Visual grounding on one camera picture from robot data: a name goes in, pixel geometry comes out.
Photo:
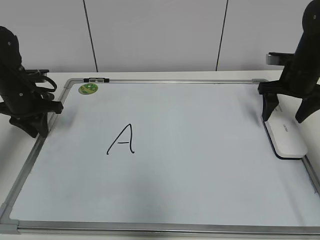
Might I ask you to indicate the green round magnet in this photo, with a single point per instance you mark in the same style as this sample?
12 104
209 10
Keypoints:
88 89

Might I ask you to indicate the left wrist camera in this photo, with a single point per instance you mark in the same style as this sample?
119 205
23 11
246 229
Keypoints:
37 72

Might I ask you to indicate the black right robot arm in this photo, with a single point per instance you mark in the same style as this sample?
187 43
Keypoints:
301 72

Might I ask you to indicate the white board eraser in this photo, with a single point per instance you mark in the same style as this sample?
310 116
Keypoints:
284 135

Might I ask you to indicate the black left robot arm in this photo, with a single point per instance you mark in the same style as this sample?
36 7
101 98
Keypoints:
28 95

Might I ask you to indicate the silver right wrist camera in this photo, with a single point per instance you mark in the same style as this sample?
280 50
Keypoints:
279 58

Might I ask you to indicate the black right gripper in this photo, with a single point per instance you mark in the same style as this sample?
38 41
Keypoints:
270 89

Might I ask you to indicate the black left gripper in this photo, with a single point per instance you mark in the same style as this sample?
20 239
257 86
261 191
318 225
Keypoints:
34 119

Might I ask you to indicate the whiteboard with aluminium frame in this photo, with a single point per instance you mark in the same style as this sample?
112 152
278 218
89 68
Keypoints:
161 157

